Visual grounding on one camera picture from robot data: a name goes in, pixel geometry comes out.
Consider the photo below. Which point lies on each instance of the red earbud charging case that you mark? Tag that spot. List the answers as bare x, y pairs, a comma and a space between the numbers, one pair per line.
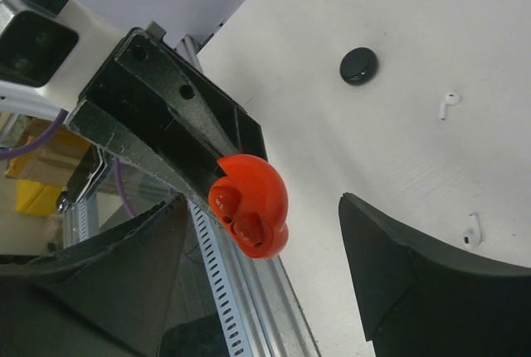
263, 191

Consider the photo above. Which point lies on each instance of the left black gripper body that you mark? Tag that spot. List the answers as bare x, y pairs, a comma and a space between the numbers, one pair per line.
137, 87

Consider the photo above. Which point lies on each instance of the left aluminium frame post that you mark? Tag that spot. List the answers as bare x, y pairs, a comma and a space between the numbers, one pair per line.
188, 47

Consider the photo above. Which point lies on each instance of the white earbud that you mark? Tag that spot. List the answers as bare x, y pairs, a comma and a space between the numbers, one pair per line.
449, 100
472, 236

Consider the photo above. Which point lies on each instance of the red earbud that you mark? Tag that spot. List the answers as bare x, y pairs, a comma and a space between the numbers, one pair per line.
225, 202
248, 230

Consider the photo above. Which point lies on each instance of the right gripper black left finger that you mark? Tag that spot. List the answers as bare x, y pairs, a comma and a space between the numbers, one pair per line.
106, 296

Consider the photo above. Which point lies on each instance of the black earbud charging case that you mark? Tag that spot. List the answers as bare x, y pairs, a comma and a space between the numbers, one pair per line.
359, 66

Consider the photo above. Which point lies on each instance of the grey slotted cable duct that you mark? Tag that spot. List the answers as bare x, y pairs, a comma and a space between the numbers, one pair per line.
228, 311

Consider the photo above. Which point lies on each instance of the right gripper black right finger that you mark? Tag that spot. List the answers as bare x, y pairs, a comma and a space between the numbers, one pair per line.
419, 296

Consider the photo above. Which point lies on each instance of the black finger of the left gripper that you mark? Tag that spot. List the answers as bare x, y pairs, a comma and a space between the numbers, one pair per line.
204, 123
152, 141

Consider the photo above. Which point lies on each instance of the aluminium mounting rail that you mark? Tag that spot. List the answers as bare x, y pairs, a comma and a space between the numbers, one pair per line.
271, 314

